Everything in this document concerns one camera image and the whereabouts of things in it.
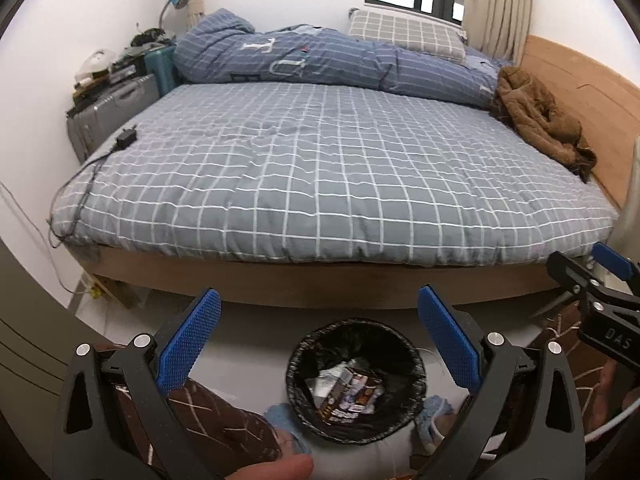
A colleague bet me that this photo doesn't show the black lined waste bin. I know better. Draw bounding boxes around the black lined waste bin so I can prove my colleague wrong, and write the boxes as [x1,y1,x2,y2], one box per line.
[286,317,429,445]

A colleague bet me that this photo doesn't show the wooden bed frame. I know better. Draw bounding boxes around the wooden bed frame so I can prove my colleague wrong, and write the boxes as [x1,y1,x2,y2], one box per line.
[67,242,581,311]

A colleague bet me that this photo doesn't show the wooden bed support block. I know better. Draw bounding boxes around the wooden bed support block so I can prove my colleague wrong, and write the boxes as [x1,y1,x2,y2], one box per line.
[82,271,149,310]

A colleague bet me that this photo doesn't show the black tangled cables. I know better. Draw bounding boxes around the black tangled cables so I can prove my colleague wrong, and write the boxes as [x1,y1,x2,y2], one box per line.
[131,27,174,50]

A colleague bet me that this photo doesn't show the brown patterned pants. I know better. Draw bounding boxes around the brown patterned pants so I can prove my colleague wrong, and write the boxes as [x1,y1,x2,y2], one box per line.
[75,305,624,480]

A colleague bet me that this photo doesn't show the blue fuzzy slipper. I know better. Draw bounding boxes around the blue fuzzy slipper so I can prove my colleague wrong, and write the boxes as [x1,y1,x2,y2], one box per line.
[414,394,457,454]
[265,402,314,454]

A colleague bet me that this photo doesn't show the person's right hand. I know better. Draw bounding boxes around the person's right hand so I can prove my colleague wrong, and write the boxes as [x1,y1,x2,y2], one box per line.
[597,359,630,430]

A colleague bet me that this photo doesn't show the person's left hand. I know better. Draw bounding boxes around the person's left hand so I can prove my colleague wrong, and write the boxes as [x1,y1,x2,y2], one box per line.
[225,452,315,480]

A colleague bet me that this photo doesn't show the teal suitcase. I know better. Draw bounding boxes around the teal suitcase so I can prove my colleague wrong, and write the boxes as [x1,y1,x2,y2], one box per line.
[144,45,181,99]

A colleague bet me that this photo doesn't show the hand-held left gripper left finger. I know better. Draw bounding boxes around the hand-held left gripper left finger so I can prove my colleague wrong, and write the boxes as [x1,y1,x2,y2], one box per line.
[52,287,226,480]

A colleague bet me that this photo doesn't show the blue striped duvet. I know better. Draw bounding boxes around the blue striped duvet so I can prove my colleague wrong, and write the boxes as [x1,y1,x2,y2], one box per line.
[172,9,516,109]

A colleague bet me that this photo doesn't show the black adapter cable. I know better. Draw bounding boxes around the black adapter cable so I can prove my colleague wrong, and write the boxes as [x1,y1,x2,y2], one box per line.
[47,144,122,252]

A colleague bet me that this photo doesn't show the white cable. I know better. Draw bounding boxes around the white cable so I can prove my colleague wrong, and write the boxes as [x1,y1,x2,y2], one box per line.
[0,182,89,297]

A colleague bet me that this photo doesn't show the grey checked pillow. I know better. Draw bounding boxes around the grey checked pillow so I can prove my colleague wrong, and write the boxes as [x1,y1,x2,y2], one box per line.
[347,8,469,60]

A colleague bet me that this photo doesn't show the grey suitcase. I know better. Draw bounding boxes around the grey suitcase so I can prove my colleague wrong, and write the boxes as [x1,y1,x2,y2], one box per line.
[67,74,161,164]

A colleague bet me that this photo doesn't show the brown fleece jacket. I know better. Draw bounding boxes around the brown fleece jacket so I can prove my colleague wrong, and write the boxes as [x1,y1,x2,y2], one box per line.
[490,65,599,184]

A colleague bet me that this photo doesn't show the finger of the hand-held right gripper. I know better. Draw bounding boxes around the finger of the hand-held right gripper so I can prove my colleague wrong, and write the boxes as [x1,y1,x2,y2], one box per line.
[592,242,640,283]
[546,252,599,297]

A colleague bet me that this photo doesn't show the white plastic bag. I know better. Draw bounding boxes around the white plastic bag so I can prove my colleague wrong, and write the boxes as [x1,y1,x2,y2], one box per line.
[75,49,119,81]

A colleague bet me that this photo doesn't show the brown printed box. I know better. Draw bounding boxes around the brown printed box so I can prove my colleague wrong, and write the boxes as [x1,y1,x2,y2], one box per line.
[317,367,386,424]

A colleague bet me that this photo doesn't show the grey checked bedsheet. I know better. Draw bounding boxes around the grey checked bedsheet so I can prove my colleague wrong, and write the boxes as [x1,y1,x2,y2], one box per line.
[50,80,619,267]

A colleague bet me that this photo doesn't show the wooden headboard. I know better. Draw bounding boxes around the wooden headboard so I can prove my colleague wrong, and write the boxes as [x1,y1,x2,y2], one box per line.
[520,35,640,211]

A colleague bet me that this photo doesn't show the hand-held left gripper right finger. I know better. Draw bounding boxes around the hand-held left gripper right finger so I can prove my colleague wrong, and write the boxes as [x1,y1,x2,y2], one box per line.
[410,285,587,480]

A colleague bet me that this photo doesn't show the white cord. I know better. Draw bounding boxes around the white cord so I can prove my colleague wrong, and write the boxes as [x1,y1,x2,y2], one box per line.
[582,397,640,444]

